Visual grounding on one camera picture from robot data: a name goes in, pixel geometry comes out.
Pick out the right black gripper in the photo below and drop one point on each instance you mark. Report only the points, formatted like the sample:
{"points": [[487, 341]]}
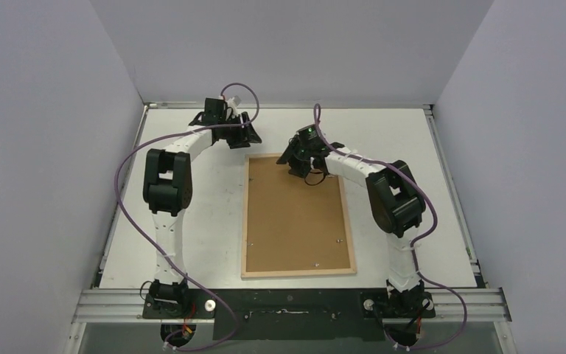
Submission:
{"points": [[294, 159]]}

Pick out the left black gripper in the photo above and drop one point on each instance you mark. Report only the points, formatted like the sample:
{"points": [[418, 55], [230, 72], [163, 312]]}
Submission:
{"points": [[245, 136]]}

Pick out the white wooden picture frame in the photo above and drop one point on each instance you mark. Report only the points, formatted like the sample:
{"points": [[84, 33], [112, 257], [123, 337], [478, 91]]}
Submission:
{"points": [[297, 273]]}

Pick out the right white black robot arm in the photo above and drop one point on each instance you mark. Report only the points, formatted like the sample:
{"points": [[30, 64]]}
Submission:
{"points": [[396, 207]]}

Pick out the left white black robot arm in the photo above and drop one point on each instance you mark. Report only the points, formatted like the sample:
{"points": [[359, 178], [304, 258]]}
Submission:
{"points": [[168, 192]]}

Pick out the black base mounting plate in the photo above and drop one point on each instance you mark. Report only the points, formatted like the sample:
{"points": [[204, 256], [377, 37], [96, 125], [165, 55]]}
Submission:
{"points": [[292, 314]]}

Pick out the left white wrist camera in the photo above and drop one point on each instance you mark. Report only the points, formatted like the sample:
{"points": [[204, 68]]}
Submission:
{"points": [[232, 106]]}

